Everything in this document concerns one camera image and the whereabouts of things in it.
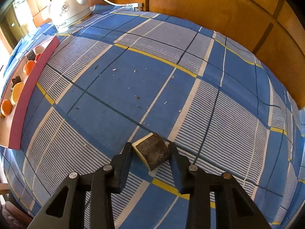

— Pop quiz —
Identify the pink-rimmed white tray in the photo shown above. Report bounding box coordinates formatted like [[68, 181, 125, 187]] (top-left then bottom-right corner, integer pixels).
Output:
[[0, 37, 60, 150]]

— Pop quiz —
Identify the white ceramic electric kettle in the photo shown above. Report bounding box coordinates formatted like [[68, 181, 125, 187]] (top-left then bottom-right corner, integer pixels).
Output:
[[48, 0, 92, 32]]

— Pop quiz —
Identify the orange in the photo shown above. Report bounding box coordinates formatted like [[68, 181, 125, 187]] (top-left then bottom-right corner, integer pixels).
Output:
[[23, 60, 36, 75], [1, 99, 13, 117]]

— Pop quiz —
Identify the yellow orange wedge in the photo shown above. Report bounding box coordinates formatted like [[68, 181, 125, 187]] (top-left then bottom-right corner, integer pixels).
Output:
[[11, 81, 25, 105]]

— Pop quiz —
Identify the glass door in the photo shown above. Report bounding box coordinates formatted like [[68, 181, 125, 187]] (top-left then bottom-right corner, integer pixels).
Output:
[[0, 0, 34, 53]]

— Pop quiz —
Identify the dark wooden furniture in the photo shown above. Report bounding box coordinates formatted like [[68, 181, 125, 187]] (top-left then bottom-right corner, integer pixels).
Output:
[[0, 182, 32, 229]]

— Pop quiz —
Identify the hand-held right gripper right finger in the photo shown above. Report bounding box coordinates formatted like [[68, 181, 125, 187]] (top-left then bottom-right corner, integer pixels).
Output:
[[168, 143, 272, 229]]

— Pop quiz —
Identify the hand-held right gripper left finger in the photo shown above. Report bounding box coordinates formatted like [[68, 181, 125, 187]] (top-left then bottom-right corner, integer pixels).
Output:
[[26, 142, 132, 229]]

